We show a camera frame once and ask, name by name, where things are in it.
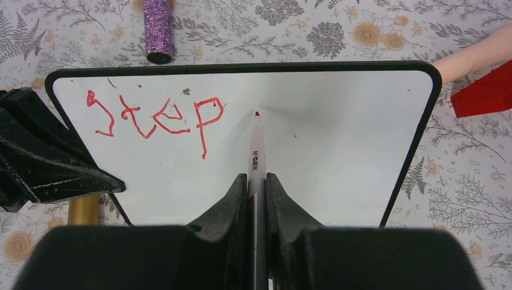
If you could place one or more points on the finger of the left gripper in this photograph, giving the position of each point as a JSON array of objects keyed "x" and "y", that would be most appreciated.
[
  {"x": 34, "y": 171},
  {"x": 29, "y": 110}
]

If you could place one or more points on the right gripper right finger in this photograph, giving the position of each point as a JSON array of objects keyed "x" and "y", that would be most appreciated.
[{"x": 305, "y": 254}]

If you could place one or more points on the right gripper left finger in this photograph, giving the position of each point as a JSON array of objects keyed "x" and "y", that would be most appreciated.
[{"x": 208, "y": 253}]

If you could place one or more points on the red capped whiteboard marker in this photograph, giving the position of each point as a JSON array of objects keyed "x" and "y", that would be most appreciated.
[{"x": 257, "y": 207}]

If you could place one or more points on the white whiteboard black frame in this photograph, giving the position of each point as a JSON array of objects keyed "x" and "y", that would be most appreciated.
[{"x": 340, "y": 136}]

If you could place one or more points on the purple glitter microphone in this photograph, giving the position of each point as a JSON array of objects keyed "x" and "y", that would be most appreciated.
[{"x": 158, "y": 32}]

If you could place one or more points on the red square block with hole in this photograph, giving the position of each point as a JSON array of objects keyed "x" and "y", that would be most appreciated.
[{"x": 489, "y": 94}]

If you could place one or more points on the pink toy microphone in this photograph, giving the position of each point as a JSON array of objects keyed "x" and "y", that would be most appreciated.
[{"x": 492, "y": 50}]

